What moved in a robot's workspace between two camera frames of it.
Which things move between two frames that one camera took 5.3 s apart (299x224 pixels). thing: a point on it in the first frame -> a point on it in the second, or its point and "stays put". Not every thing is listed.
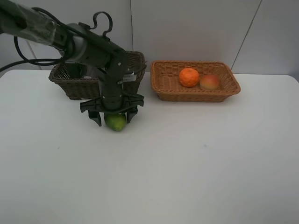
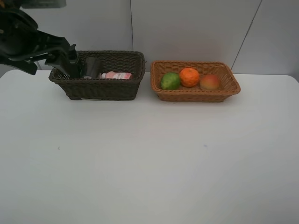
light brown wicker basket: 165,75 stays put
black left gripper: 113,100 -> 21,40
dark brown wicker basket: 80,83 stays put
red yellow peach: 210,82 stays put
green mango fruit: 117,121 -> 170,81
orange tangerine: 188,77 stays put
